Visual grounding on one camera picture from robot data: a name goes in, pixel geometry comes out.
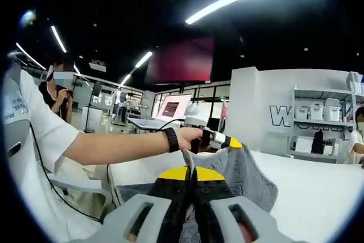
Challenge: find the grey towel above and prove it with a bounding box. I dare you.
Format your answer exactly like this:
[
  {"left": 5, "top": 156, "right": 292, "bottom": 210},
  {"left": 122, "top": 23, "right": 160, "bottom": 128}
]
[{"left": 115, "top": 140, "right": 279, "bottom": 243}]

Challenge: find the open silver laptop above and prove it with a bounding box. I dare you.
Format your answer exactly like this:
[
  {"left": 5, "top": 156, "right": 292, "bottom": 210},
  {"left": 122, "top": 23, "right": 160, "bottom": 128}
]
[{"left": 126, "top": 93, "right": 193, "bottom": 130}]

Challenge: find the person's left hand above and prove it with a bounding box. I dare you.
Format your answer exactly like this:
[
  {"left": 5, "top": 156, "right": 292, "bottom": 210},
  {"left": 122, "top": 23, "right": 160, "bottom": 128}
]
[{"left": 177, "top": 127, "right": 213, "bottom": 153}]

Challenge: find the black desk monitor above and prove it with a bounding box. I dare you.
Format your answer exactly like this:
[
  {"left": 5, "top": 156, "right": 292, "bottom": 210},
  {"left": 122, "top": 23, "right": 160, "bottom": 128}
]
[{"left": 206, "top": 117, "right": 225, "bottom": 131}]

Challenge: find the black wristband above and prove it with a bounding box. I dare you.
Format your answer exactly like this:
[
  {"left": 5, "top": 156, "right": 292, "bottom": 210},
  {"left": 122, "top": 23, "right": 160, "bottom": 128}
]
[{"left": 162, "top": 127, "right": 180, "bottom": 153}]

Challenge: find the white chair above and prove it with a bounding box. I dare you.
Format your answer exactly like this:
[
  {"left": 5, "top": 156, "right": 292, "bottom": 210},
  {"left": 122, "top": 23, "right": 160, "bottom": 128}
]
[{"left": 47, "top": 173, "right": 114, "bottom": 212}]

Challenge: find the laptop stand desk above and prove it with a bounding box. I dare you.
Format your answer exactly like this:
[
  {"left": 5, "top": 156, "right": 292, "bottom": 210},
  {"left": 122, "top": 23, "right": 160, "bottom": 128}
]
[{"left": 126, "top": 117, "right": 185, "bottom": 133}]

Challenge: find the red hanging monitor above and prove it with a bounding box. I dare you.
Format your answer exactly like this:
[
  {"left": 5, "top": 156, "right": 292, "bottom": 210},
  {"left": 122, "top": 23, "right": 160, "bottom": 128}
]
[{"left": 144, "top": 36, "right": 214, "bottom": 84}]

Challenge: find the white box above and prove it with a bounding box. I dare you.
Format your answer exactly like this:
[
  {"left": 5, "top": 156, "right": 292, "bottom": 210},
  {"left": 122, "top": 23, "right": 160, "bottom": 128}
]
[{"left": 295, "top": 136, "right": 312, "bottom": 153}]

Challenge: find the short ceiling light strip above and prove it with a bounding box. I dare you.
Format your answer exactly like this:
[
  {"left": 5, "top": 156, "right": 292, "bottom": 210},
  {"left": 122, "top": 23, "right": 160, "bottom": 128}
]
[
  {"left": 135, "top": 51, "right": 154, "bottom": 69},
  {"left": 50, "top": 25, "right": 68, "bottom": 53}
]

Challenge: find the black bag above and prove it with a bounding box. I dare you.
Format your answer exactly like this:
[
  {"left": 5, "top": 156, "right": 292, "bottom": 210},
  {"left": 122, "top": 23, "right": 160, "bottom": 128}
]
[{"left": 311, "top": 129, "right": 325, "bottom": 154}]

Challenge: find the grey metal shelf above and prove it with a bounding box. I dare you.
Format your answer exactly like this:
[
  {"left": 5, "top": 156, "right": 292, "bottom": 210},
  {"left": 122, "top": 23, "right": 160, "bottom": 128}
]
[{"left": 288, "top": 72, "right": 364, "bottom": 164}]

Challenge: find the white domed-lid storage bin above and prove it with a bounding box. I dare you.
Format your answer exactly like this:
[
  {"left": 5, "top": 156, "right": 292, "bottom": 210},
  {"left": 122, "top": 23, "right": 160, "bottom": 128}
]
[{"left": 324, "top": 98, "right": 341, "bottom": 122}]

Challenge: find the ceiling mounted unit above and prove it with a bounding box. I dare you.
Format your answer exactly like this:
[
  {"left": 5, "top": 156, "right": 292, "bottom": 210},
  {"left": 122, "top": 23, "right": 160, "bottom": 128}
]
[{"left": 88, "top": 59, "right": 107, "bottom": 73}]

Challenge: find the white grey chest device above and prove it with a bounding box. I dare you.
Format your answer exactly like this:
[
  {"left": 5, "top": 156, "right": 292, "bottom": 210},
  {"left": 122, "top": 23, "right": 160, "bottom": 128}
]
[{"left": 2, "top": 63, "right": 32, "bottom": 164}]

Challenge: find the tall white storage bin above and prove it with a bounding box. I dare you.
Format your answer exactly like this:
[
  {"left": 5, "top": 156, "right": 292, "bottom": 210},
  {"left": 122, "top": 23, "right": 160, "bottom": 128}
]
[{"left": 346, "top": 71, "right": 363, "bottom": 94}]

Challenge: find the black cable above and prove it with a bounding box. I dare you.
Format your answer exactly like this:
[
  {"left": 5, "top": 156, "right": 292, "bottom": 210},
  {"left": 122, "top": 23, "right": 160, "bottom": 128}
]
[
  {"left": 28, "top": 120, "right": 103, "bottom": 224},
  {"left": 143, "top": 119, "right": 187, "bottom": 133}
]

